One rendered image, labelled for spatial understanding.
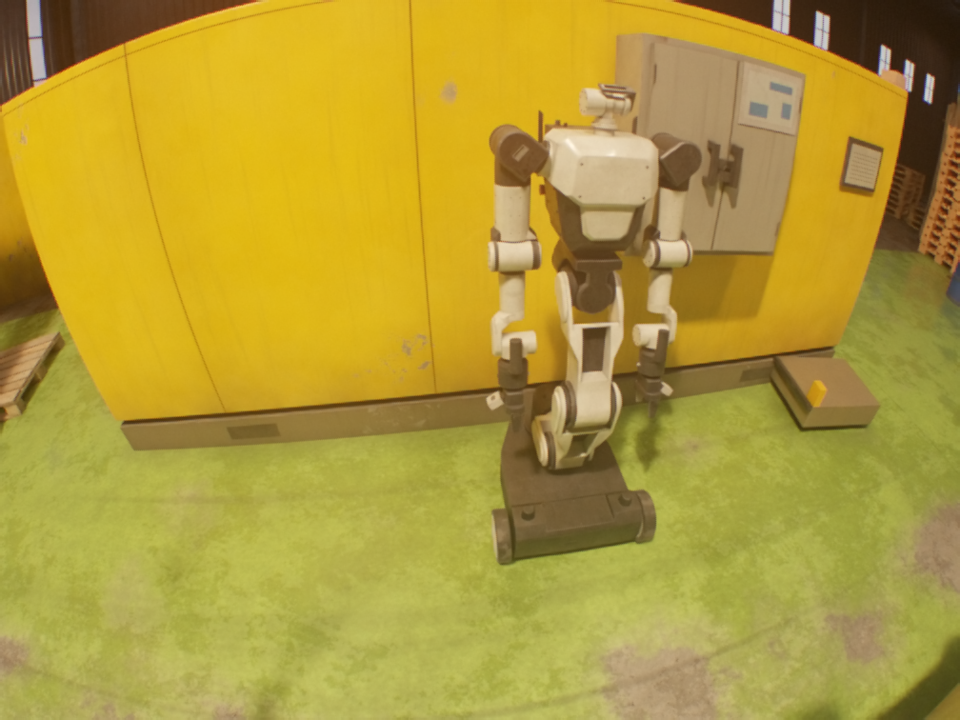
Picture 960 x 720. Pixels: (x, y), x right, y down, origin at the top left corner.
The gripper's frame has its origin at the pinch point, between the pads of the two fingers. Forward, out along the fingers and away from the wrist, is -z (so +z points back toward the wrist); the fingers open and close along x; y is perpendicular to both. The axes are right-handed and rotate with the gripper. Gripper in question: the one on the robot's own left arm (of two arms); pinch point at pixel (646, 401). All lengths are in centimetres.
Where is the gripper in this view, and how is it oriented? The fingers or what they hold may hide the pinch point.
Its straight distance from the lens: 150.9
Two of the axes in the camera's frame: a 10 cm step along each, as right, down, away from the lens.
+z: -0.3, -9.1, -4.1
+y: 9.9, -0.7, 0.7
